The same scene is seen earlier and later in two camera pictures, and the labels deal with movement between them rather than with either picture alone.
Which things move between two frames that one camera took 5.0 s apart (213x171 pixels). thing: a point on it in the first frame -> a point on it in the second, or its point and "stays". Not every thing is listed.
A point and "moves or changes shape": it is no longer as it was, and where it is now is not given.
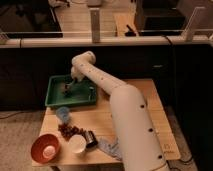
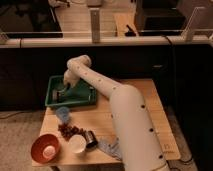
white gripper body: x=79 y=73 -> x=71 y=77
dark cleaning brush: x=68 y=80 moves or changes shape
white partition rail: x=150 y=42 stays
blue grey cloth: x=111 y=146 stays
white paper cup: x=77 y=143 stays
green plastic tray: x=61 y=90 stays
